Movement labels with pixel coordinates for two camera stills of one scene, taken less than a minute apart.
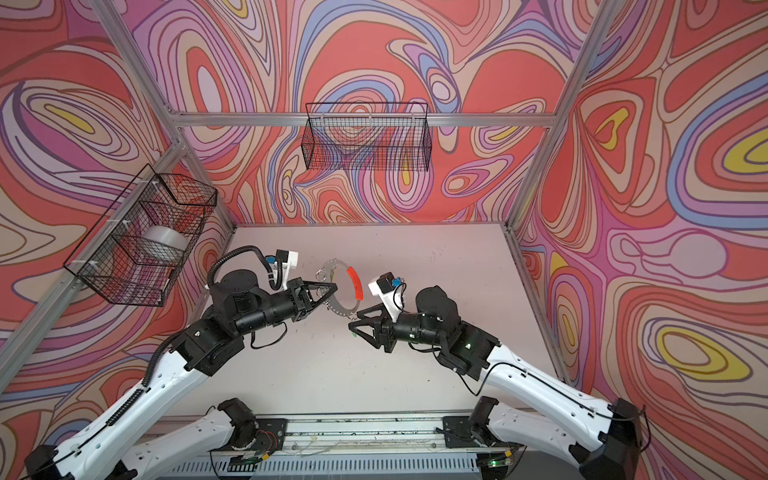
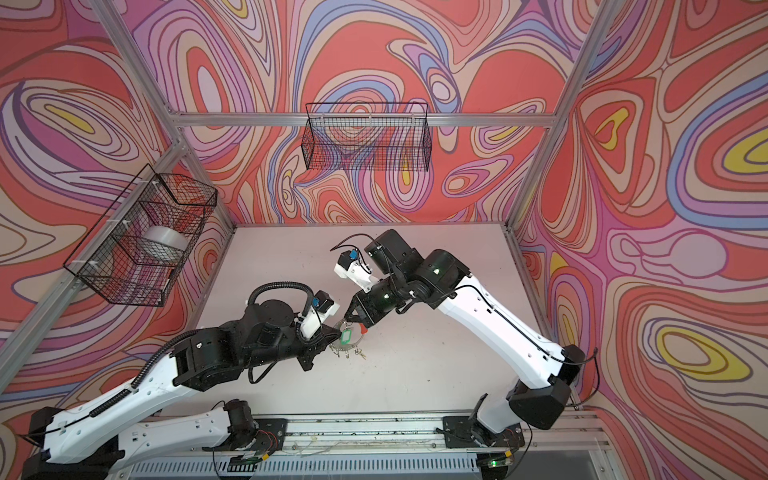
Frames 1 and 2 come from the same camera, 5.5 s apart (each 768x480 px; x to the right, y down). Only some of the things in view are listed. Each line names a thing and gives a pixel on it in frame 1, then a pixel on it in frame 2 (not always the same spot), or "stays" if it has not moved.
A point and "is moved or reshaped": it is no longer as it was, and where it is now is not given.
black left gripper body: (299, 304) to (307, 353)
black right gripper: (383, 328) to (370, 315)
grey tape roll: (166, 235) stays
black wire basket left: (134, 252) stays
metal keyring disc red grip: (334, 305) is moved or reshaped
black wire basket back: (368, 136) stays
